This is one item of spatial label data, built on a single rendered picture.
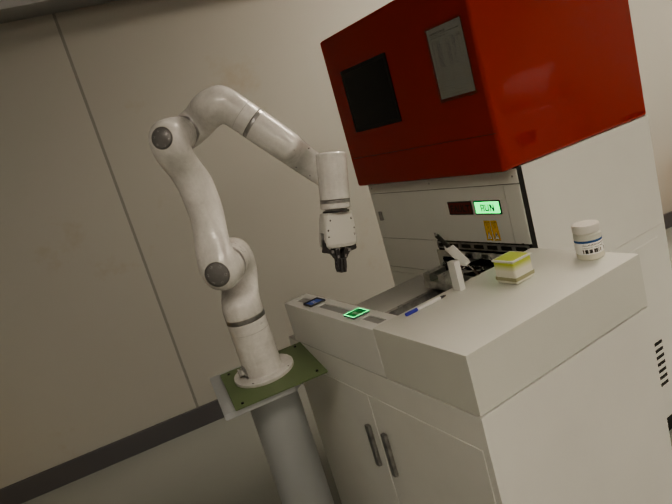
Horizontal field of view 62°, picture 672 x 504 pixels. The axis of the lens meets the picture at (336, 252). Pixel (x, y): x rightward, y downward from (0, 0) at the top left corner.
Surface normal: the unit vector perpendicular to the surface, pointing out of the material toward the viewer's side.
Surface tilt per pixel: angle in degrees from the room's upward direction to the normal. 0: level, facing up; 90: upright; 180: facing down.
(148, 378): 90
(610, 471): 90
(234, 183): 90
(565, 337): 90
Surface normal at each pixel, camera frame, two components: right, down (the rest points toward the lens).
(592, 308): 0.50, 0.05
